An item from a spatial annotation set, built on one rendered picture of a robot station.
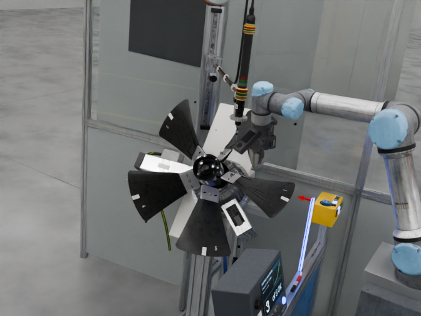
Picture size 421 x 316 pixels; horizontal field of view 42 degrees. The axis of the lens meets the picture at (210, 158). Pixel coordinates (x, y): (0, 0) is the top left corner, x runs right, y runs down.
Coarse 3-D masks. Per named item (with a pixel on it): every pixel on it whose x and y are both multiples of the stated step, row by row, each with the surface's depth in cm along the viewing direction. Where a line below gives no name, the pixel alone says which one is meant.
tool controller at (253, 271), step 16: (240, 256) 158; (256, 256) 156; (272, 256) 155; (240, 272) 148; (256, 272) 147; (272, 272) 151; (224, 288) 140; (240, 288) 139; (256, 288) 141; (272, 288) 151; (224, 304) 140; (240, 304) 138; (256, 304) 139; (272, 304) 151
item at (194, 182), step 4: (184, 172) 228; (188, 172) 228; (192, 172) 228; (180, 176) 228; (184, 176) 228; (188, 176) 228; (192, 176) 228; (184, 180) 229; (192, 180) 229; (196, 180) 229; (184, 184) 230; (188, 184) 230; (192, 184) 230; (196, 184) 230; (188, 188) 231; (192, 188) 231; (196, 188) 231
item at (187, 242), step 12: (204, 204) 221; (216, 204) 224; (192, 216) 217; (204, 216) 219; (216, 216) 222; (192, 228) 216; (204, 228) 217; (216, 228) 220; (180, 240) 213; (192, 240) 214; (204, 240) 216; (216, 240) 218; (192, 252) 213; (216, 252) 216; (228, 252) 217
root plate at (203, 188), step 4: (200, 188) 223; (204, 188) 224; (208, 188) 225; (212, 188) 226; (200, 192) 222; (208, 192) 224; (212, 192) 225; (216, 192) 227; (200, 196) 221; (204, 196) 222; (208, 196) 224; (212, 196) 225; (216, 196) 226; (212, 200) 224; (216, 200) 225
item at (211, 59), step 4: (208, 56) 267; (212, 56) 269; (216, 56) 270; (208, 60) 264; (212, 60) 264; (216, 60) 264; (220, 60) 265; (208, 64) 264; (212, 64) 265; (220, 64) 265; (204, 68) 274; (208, 68) 265; (212, 68) 265; (208, 72) 266; (212, 72) 266; (216, 72) 266
